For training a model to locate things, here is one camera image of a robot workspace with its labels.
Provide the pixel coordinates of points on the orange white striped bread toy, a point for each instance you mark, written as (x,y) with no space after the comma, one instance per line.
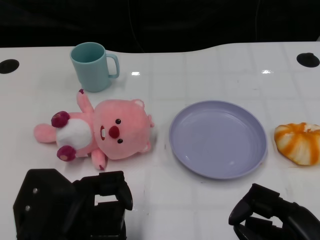
(298,143)

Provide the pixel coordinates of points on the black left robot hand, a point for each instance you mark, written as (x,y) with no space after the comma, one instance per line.
(52,200)

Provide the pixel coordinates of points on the lavender plastic plate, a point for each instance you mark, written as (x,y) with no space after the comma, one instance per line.
(218,139)

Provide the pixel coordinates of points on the black round table grommet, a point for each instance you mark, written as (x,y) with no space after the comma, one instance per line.
(308,59)
(9,66)

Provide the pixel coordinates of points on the pink plush beaver doll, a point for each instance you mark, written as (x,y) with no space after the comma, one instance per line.
(112,132)

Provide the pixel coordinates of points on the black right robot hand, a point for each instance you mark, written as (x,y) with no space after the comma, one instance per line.
(272,215)

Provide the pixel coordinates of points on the light blue plastic mug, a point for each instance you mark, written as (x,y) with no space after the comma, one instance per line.
(90,67)

